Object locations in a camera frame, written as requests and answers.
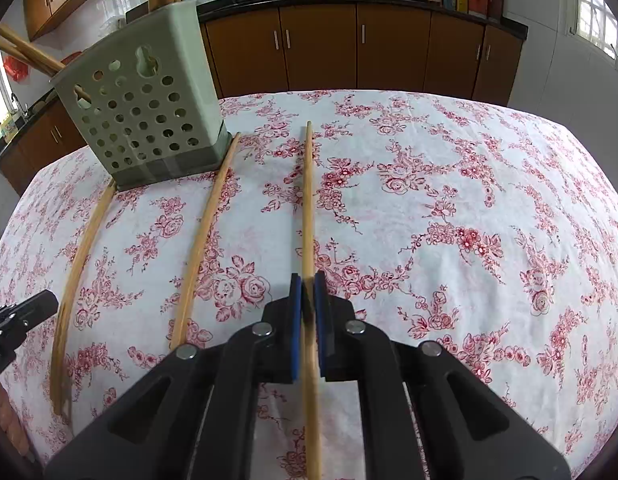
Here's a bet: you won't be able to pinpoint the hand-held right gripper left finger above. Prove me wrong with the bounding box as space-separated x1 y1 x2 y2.
44 272 304 480

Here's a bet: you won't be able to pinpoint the barred window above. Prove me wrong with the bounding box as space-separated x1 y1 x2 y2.
571 0 618 68

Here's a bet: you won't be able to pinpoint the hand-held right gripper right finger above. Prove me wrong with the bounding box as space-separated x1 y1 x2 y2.
313 270 572 480

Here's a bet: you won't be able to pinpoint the wooden lower kitchen cabinets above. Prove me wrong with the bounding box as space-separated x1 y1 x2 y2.
0 0 530 196

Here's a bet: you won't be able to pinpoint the green perforated utensil holder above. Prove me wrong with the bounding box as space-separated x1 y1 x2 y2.
49 1 232 192

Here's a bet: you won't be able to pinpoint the black kitchen countertop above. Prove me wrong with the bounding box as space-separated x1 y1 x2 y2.
0 0 530 163

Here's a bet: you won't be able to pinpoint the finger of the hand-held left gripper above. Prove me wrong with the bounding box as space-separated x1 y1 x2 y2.
0 289 60 333

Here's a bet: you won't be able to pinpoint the red floral tablecloth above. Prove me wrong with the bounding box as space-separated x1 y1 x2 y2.
0 89 618 480

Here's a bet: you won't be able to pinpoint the hanging red plastic bag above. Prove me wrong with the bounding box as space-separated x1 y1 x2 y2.
3 55 30 82

